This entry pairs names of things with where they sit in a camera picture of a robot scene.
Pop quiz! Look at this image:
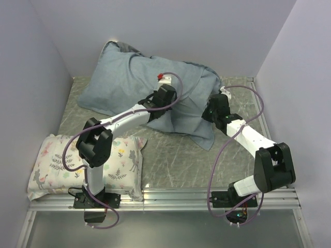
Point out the striped blue beige pillowcase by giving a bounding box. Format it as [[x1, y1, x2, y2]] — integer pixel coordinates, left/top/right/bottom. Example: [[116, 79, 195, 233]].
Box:
[[77, 41, 223, 150]]

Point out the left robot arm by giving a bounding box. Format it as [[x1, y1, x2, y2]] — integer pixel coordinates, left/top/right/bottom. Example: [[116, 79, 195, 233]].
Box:
[[76, 84, 178, 208]]

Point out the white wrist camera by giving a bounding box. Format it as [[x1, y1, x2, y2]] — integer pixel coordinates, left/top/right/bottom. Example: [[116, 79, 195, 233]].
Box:
[[154, 73, 172, 91], [219, 86, 232, 100]]

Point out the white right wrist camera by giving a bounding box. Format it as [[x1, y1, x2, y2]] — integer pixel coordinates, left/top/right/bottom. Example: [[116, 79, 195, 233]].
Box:
[[219, 86, 232, 100]]

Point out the aluminium front rail frame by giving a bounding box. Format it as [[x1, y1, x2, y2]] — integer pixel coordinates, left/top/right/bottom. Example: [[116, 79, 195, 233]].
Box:
[[17, 188, 313, 247]]

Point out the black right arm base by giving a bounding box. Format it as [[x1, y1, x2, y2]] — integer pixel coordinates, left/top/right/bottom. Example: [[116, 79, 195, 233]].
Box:
[[209, 190, 258, 225]]

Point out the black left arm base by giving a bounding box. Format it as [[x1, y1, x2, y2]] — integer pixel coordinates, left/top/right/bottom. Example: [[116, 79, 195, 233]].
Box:
[[68, 187, 121, 226]]

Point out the floral deer print pillow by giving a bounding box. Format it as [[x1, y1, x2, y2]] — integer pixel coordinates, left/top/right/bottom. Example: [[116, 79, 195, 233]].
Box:
[[27, 134, 147, 202]]

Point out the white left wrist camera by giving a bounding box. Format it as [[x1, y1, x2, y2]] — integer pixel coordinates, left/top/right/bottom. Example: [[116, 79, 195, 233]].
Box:
[[154, 73, 172, 91]]

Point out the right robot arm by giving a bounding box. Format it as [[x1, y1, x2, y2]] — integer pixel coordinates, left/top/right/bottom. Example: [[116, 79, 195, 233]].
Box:
[[202, 94, 296, 207]]

